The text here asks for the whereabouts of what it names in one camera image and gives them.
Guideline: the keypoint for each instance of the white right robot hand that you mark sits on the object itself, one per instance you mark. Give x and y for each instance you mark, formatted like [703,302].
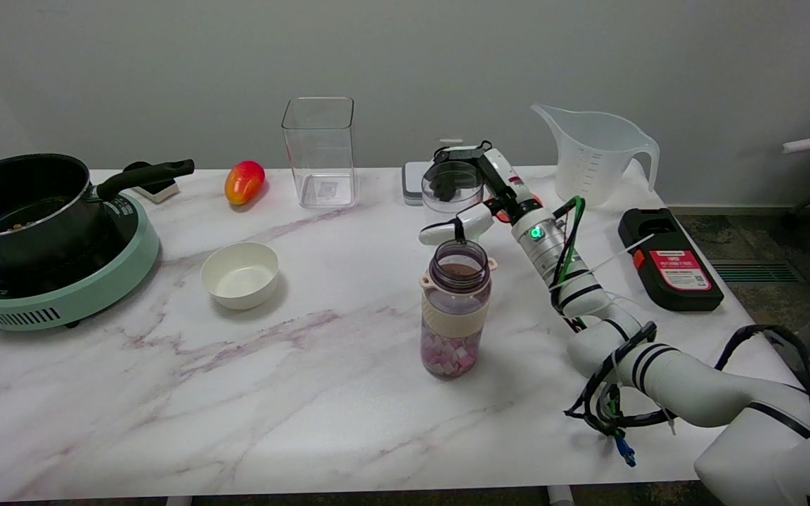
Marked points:
[503,176]

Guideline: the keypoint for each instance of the small clear measuring cup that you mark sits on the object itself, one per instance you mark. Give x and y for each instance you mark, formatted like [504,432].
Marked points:
[447,205]

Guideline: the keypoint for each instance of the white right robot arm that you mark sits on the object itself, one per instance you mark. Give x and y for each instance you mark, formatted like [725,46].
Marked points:
[693,383]

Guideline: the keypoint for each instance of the large clear measuring jug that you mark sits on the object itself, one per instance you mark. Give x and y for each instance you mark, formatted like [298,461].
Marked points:
[595,161]

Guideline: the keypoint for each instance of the white kitchen scale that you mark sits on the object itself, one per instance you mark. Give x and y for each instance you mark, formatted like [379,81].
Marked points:
[412,183]

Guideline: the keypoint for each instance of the bottle with pink marshmallows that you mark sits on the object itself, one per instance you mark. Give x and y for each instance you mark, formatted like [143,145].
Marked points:
[454,316]

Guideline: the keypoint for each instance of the clear square container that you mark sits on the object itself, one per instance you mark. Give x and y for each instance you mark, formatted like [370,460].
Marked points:
[320,186]

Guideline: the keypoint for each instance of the black device with red label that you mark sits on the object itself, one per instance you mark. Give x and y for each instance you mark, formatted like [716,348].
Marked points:
[672,270]

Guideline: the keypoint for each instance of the red yellow mango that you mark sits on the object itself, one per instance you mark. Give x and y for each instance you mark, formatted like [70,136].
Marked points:
[243,183]

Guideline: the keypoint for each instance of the floor vent grille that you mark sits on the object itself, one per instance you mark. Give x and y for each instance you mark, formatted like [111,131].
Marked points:
[763,270]

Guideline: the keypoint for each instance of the white bowl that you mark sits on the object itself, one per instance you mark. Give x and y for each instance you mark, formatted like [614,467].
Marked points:
[240,277]

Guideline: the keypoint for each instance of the white table leg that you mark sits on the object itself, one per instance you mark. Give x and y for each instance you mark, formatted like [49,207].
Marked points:
[178,501]
[561,496]

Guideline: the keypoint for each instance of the green induction cooker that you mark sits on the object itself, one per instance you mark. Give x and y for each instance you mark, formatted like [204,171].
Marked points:
[95,288]

